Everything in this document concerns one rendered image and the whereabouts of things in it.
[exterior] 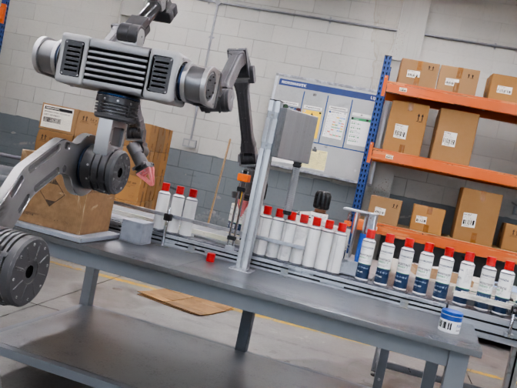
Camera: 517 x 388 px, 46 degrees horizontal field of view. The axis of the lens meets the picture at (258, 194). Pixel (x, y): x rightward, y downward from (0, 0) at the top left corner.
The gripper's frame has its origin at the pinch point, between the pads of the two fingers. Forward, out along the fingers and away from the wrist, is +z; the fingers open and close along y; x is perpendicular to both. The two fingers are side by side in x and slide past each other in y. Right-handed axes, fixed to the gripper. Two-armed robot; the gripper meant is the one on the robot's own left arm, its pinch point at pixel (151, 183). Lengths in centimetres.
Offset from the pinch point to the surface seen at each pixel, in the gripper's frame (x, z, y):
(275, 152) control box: -58, 18, -17
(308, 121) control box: -73, 12, -9
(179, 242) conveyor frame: -1.8, 28.9, -5.2
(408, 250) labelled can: -83, 74, -3
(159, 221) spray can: 3.6, 16.4, -1.8
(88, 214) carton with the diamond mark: 13.5, 6.8, -36.7
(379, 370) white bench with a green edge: -29, 135, 111
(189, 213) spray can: -10.3, 20.0, -2.3
